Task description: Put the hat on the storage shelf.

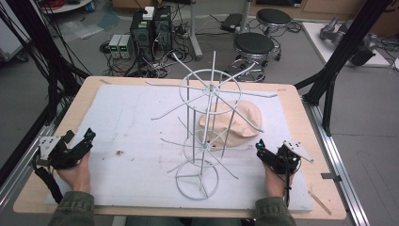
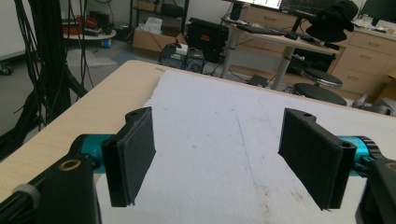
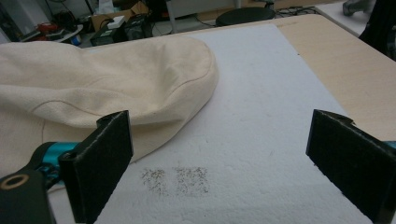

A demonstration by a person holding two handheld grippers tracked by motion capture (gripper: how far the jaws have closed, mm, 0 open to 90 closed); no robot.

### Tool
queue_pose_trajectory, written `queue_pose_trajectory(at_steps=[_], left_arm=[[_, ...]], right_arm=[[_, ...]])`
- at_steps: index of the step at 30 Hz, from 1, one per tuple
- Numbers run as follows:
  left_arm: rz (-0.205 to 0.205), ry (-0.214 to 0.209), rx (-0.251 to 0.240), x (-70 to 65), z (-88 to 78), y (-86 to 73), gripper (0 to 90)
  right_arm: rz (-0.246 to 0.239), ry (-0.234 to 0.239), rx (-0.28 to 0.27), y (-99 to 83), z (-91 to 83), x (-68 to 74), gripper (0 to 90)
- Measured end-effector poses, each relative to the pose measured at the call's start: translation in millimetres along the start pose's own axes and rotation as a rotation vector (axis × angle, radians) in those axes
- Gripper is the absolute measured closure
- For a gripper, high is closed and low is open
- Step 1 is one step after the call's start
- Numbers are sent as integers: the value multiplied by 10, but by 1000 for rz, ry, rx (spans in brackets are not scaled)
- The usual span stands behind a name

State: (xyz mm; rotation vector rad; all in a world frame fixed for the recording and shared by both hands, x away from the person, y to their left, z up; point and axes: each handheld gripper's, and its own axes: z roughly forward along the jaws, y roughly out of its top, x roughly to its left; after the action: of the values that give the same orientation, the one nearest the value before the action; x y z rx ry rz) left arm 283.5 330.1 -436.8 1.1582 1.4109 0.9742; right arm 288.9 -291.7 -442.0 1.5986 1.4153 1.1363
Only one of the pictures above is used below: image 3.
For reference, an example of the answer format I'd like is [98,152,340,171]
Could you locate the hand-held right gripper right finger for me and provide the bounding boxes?
[305,108,396,224]

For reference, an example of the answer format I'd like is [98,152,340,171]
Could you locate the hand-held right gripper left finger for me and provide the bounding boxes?
[58,109,134,224]

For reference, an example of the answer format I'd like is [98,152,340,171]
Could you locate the cream canvas bag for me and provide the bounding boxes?
[0,35,219,188]

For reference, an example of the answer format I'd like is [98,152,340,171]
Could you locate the white foam mat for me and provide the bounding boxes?
[48,23,375,224]

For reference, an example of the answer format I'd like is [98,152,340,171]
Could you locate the black equipment case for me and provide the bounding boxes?
[90,26,128,47]

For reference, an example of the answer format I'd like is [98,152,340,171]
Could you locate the red tool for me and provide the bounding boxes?
[36,21,60,35]

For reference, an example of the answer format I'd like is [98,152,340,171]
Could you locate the brown cardboard box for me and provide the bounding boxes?
[91,2,149,32]

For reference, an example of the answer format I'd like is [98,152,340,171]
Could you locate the grey object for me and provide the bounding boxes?
[342,0,376,17]

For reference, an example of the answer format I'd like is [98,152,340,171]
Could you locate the black round stool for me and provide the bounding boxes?
[215,7,276,28]

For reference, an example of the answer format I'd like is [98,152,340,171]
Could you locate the black cables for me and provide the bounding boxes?
[275,6,318,18]

